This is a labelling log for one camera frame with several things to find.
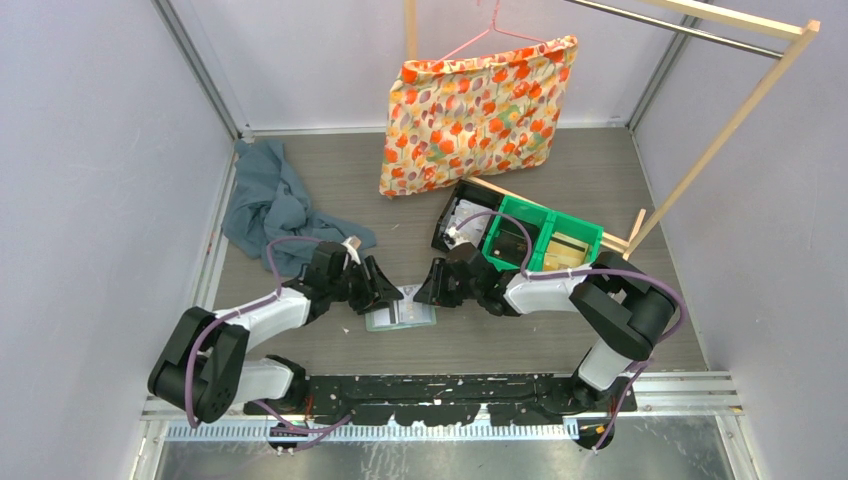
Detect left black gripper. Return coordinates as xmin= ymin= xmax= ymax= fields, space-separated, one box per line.
xmin=328 ymin=256 xmax=402 ymax=314

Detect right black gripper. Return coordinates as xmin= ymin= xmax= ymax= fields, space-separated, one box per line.
xmin=415 ymin=257 xmax=482 ymax=308

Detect black plastic bin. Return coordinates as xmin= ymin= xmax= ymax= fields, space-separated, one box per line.
xmin=430 ymin=180 xmax=504 ymax=252

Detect gold VIP card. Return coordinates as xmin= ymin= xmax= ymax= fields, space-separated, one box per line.
xmin=543 ymin=232 xmax=589 ymax=271

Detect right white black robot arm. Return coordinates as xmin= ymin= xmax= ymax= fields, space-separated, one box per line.
xmin=414 ymin=243 xmax=688 ymax=411

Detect green bin with black card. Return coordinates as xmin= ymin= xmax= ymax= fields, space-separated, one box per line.
xmin=481 ymin=196 xmax=550 ymax=272

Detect blue grey cloth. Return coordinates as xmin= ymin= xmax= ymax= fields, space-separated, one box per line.
xmin=222 ymin=140 xmax=377 ymax=276

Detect metal hanging rod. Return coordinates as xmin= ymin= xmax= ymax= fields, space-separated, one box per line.
xmin=566 ymin=0 xmax=784 ymax=60

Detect green bin with gold card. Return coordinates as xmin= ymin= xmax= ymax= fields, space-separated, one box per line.
xmin=536 ymin=211 xmax=603 ymax=271

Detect black VIP card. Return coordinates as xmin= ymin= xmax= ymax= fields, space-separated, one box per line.
xmin=491 ymin=228 xmax=539 ymax=265

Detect wooden clothes rack frame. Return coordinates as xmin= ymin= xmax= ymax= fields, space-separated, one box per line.
xmin=403 ymin=1 xmax=819 ymax=259

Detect floral orange pillow bag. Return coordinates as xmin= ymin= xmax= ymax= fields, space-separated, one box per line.
xmin=378 ymin=36 xmax=578 ymax=198

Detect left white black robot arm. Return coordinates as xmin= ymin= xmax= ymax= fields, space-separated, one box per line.
xmin=147 ymin=237 xmax=404 ymax=426

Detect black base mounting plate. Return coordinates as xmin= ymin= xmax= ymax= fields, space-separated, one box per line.
xmin=245 ymin=373 xmax=637 ymax=427

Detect pink wire hanger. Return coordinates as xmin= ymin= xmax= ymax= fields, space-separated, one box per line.
xmin=439 ymin=0 xmax=544 ymax=62

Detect white patterned cards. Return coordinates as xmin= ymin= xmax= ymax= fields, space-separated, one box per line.
xmin=445 ymin=199 xmax=490 ymax=248

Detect aluminium rail frame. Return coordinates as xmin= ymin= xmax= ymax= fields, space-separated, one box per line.
xmin=144 ymin=372 xmax=743 ymax=446

